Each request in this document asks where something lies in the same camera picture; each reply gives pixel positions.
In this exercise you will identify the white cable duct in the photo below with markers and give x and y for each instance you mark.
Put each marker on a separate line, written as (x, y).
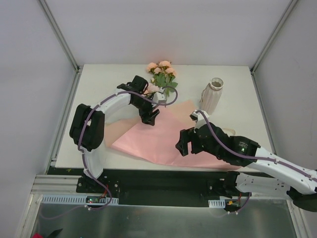
(79, 200)
(220, 203)

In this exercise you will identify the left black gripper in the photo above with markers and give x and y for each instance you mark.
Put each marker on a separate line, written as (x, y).
(147, 114)

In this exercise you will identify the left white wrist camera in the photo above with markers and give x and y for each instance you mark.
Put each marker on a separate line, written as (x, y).
(159, 96)

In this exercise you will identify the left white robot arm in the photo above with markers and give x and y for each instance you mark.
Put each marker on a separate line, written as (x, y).
(88, 125)

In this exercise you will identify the right white cable duct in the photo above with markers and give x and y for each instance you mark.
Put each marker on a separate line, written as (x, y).
(220, 203)

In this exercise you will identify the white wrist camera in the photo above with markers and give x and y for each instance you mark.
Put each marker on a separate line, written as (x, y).
(159, 96)
(200, 118)

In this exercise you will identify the left aluminium frame post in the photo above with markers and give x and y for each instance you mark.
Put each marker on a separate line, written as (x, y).
(58, 34)

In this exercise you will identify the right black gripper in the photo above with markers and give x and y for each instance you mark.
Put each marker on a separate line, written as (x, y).
(189, 142)

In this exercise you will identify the left white cable duct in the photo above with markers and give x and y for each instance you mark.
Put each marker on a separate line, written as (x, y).
(79, 200)

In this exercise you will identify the right aluminium frame post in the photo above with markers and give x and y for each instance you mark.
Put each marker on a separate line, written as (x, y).
(278, 27)

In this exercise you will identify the aluminium frame post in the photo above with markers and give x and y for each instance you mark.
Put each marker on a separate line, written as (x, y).
(278, 27)
(58, 34)

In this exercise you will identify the pink rose stem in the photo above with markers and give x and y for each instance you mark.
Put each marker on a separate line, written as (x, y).
(163, 76)
(151, 88)

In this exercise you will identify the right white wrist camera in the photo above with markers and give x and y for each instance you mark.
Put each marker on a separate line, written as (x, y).
(200, 118)

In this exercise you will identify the white ribbed ceramic vase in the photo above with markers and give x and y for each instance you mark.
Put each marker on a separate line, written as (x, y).
(210, 96)

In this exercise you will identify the pink wrapping paper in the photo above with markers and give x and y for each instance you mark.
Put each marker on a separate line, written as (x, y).
(131, 144)

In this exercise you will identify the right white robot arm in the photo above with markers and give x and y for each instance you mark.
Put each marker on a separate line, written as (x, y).
(286, 179)

